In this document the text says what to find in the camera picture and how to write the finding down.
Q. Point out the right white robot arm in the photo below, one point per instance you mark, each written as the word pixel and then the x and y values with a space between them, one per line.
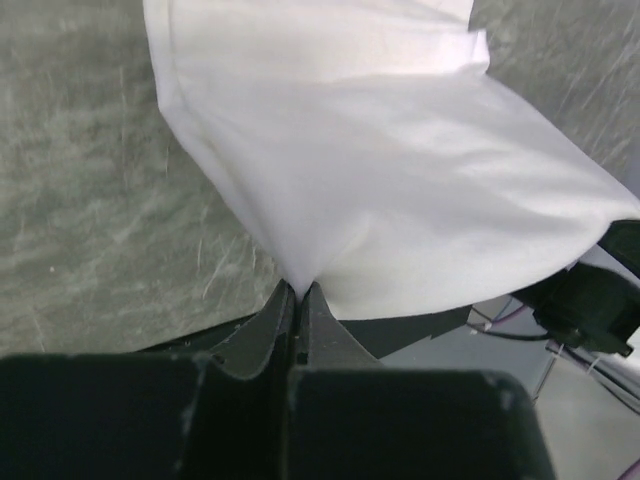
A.
pixel 591 306

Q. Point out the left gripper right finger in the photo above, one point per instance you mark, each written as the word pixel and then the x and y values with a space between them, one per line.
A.
pixel 351 417

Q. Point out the black base beam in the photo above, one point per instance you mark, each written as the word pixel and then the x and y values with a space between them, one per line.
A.
pixel 380 337

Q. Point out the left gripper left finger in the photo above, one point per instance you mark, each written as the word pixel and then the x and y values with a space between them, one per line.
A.
pixel 210 410

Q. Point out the white printed t shirt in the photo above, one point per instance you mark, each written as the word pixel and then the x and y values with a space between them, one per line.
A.
pixel 364 147

